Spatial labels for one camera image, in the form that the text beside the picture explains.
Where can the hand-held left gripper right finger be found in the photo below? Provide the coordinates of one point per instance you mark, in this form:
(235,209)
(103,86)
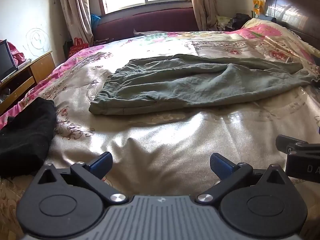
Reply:
(220,166)

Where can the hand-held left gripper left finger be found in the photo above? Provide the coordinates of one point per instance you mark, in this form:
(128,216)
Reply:
(101,165)

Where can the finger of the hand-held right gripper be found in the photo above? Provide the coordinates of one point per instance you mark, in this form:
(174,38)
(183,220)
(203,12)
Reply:
(290,142)

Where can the grey-green pants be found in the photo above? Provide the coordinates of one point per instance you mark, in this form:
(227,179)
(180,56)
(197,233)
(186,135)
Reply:
(175,85)

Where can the floral satin bedspread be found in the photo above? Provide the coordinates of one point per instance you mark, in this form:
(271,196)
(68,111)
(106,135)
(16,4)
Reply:
(150,135)

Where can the black cloth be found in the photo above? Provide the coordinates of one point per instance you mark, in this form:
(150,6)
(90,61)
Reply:
(25,135)

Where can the wooden television cabinet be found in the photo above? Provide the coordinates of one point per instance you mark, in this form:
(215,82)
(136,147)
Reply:
(42,67)

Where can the red gift bag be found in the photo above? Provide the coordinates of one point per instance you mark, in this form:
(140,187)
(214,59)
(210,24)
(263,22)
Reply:
(78,48)

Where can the blue cloth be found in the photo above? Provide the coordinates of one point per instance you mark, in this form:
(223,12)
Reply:
(266,18)

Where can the dark clothes pile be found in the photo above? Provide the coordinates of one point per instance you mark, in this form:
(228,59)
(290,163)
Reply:
(240,21)

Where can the dark wooden headboard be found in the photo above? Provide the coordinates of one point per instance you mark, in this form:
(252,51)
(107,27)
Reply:
(292,10)

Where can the yellow snack packet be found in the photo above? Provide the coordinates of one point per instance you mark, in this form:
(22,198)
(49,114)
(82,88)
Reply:
(258,8)

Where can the pink cloth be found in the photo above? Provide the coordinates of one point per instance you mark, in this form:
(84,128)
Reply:
(17,55)

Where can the black flat screen television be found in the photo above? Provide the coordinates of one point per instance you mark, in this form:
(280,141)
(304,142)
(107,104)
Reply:
(6,60)

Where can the blue plastic bag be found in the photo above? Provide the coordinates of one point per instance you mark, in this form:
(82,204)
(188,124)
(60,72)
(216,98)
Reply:
(95,20)

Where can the maroon sofa back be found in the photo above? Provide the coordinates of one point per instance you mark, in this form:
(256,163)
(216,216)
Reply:
(150,21)

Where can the beige curtain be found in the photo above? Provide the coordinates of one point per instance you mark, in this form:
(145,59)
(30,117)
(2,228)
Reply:
(75,10)
(202,5)

